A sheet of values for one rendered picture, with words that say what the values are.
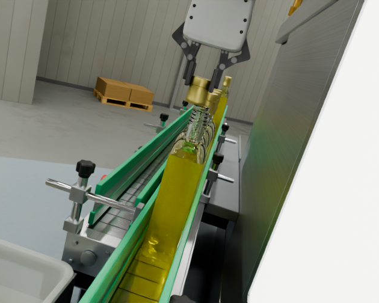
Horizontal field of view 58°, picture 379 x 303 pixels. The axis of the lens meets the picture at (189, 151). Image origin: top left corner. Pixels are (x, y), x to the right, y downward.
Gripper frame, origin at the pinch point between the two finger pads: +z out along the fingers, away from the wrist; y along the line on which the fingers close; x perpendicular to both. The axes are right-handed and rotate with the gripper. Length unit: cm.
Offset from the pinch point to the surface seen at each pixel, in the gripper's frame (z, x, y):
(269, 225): 11.5, 24.3, -13.7
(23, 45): 53, -407, 295
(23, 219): 61, -33, 45
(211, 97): 3.3, -4.0, -2.3
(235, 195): 30.9, -33.2, -15.5
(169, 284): 22.2, 24.9, -5.5
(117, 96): 118, -599, 208
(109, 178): 22.3, 1.9, 11.1
